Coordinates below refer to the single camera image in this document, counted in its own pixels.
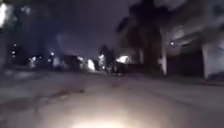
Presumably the vehicle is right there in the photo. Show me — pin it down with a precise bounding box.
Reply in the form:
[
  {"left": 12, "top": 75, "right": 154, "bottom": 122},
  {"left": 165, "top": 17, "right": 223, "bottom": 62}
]
[{"left": 112, "top": 61, "right": 128, "bottom": 77}]

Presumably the grey asphalt road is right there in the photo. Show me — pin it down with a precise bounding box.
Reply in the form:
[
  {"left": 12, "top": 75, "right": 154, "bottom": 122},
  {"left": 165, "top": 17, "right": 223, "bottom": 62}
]
[{"left": 0, "top": 69, "right": 224, "bottom": 128}]

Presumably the building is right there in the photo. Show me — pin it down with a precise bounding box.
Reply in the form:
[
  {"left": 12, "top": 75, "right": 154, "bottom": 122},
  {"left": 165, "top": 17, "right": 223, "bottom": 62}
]
[
  {"left": 49, "top": 49, "right": 98, "bottom": 72},
  {"left": 113, "top": 0, "right": 224, "bottom": 81}
]

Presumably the tree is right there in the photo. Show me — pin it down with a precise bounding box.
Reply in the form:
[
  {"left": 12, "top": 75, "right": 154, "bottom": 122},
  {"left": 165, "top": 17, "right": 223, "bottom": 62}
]
[{"left": 128, "top": 0, "right": 171, "bottom": 75}]

